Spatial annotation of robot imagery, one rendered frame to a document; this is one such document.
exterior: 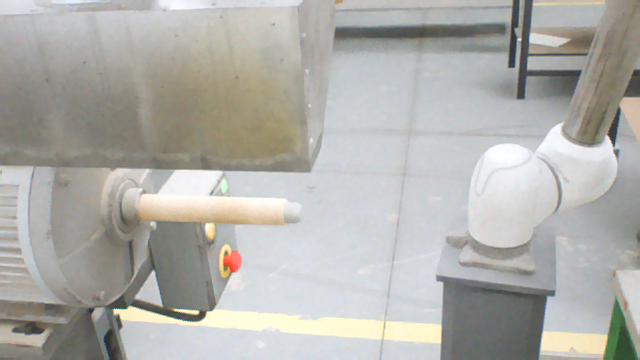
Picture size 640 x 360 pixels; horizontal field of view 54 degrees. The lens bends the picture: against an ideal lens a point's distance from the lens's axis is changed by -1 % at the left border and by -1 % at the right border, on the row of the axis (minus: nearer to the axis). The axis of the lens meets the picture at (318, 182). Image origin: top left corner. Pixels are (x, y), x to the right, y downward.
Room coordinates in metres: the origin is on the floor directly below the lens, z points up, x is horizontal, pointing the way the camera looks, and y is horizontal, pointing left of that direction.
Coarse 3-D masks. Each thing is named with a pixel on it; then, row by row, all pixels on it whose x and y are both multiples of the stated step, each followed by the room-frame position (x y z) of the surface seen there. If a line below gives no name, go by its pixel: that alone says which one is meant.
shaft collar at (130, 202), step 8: (128, 192) 0.69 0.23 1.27; (136, 192) 0.69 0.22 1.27; (144, 192) 0.70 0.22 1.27; (128, 200) 0.68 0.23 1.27; (136, 200) 0.67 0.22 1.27; (128, 208) 0.67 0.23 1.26; (136, 208) 0.67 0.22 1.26; (128, 216) 0.67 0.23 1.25; (136, 216) 0.67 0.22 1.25; (128, 224) 0.68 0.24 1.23; (136, 224) 0.67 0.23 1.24; (144, 224) 0.68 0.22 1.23
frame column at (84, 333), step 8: (88, 312) 0.81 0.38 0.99; (80, 320) 0.79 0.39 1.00; (88, 320) 0.81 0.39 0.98; (80, 328) 0.78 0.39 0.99; (88, 328) 0.80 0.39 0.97; (72, 336) 0.76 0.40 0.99; (80, 336) 0.78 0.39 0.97; (88, 336) 0.80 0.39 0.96; (96, 336) 0.82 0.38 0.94; (64, 344) 0.74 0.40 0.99; (72, 344) 0.76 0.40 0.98; (80, 344) 0.77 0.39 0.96; (88, 344) 0.79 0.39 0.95; (96, 344) 0.81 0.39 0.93; (56, 352) 0.72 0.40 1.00; (64, 352) 0.73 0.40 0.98; (72, 352) 0.75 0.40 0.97; (80, 352) 0.77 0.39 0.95; (88, 352) 0.78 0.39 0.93; (96, 352) 0.80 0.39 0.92
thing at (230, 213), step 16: (144, 208) 0.67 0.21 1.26; (160, 208) 0.67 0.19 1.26; (176, 208) 0.66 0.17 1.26; (192, 208) 0.66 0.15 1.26; (208, 208) 0.66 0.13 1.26; (224, 208) 0.65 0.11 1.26; (240, 208) 0.65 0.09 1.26; (256, 208) 0.65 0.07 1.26; (272, 208) 0.64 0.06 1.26; (256, 224) 0.65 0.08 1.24; (272, 224) 0.64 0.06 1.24
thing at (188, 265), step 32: (160, 192) 0.97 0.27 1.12; (192, 192) 0.96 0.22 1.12; (160, 224) 0.89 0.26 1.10; (192, 224) 0.88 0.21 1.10; (224, 224) 0.98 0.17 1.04; (160, 256) 0.89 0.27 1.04; (192, 256) 0.88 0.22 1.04; (160, 288) 0.90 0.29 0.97; (192, 288) 0.88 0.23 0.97; (192, 320) 0.92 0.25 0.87
